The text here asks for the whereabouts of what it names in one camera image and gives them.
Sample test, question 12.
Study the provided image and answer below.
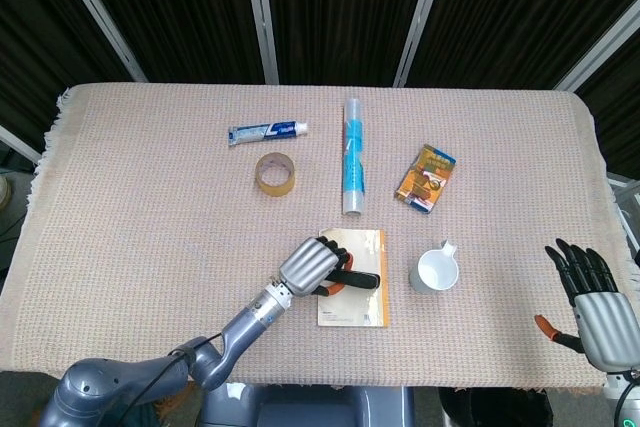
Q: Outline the yellowed notebook with orange spine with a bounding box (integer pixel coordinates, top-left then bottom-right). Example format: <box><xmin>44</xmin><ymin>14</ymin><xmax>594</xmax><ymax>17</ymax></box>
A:
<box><xmin>317</xmin><ymin>228</ymin><xmax>390</xmax><ymax>329</ymax></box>

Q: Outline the white plastic measuring cup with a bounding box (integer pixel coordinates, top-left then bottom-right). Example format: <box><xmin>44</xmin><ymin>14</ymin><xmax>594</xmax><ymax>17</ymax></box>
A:
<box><xmin>408</xmin><ymin>240</ymin><xmax>460</xmax><ymax>296</ymax></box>

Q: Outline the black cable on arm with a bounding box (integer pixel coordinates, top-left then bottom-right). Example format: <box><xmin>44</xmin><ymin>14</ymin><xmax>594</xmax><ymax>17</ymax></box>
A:
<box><xmin>112</xmin><ymin>332</ymin><xmax>224</xmax><ymax>427</ymax></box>
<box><xmin>613</xmin><ymin>370</ymin><xmax>640</xmax><ymax>423</ymax></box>

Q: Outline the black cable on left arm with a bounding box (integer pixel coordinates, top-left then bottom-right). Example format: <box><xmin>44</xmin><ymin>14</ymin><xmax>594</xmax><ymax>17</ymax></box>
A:
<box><xmin>112</xmin><ymin>332</ymin><xmax>224</xmax><ymax>427</ymax></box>

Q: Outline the brown packing tape roll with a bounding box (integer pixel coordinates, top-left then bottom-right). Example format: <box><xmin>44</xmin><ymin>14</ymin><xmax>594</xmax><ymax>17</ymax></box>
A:
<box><xmin>254</xmin><ymin>151</ymin><xmax>297</xmax><ymax>196</ymax></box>

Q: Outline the beige woven tablecloth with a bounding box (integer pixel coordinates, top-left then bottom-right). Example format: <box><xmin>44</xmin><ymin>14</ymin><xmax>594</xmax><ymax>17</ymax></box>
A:
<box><xmin>0</xmin><ymin>83</ymin><xmax>640</xmax><ymax>391</ymax></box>

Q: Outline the white metal frame post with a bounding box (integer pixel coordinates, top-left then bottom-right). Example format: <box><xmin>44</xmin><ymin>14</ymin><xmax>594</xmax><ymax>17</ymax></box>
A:
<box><xmin>553</xmin><ymin>0</ymin><xmax>640</xmax><ymax>93</ymax></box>
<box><xmin>241</xmin><ymin>0</ymin><xmax>280</xmax><ymax>85</ymax></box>
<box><xmin>392</xmin><ymin>0</ymin><xmax>452</xmax><ymax>88</ymax></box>
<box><xmin>48</xmin><ymin>0</ymin><xmax>149</xmax><ymax>84</ymax></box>

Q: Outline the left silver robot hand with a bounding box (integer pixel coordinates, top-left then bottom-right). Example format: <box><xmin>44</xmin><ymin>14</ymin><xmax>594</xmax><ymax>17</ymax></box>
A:
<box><xmin>277</xmin><ymin>234</ymin><xmax>357</xmax><ymax>297</ymax></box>

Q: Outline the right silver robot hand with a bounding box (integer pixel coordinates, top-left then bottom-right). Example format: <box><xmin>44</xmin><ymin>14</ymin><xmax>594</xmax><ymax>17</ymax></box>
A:
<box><xmin>534</xmin><ymin>239</ymin><xmax>639</xmax><ymax>374</ymax></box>

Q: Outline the blue white toothpaste tube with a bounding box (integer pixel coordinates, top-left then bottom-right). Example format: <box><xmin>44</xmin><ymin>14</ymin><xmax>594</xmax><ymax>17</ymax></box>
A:
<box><xmin>227</xmin><ymin>119</ymin><xmax>310</xmax><ymax>148</ymax></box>

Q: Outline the black stapler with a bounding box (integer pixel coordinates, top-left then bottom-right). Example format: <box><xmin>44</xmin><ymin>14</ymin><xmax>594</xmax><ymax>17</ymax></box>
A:
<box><xmin>326</xmin><ymin>270</ymin><xmax>382</xmax><ymax>291</ymax></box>

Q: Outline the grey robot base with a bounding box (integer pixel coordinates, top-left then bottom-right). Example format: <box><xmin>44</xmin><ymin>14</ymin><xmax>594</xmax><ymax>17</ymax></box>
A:
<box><xmin>197</xmin><ymin>380</ymin><xmax>416</xmax><ymax>427</ymax></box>

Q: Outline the orange snack packet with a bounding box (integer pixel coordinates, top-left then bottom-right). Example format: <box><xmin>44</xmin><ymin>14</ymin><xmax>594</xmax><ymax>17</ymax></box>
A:
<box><xmin>394</xmin><ymin>143</ymin><xmax>459</xmax><ymax>214</ymax></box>

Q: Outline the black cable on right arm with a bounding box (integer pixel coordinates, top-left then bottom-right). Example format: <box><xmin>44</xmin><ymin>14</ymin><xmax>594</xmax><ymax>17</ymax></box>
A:
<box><xmin>613</xmin><ymin>370</ymin><xmax>640</xmax><ymax>423</ymax></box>

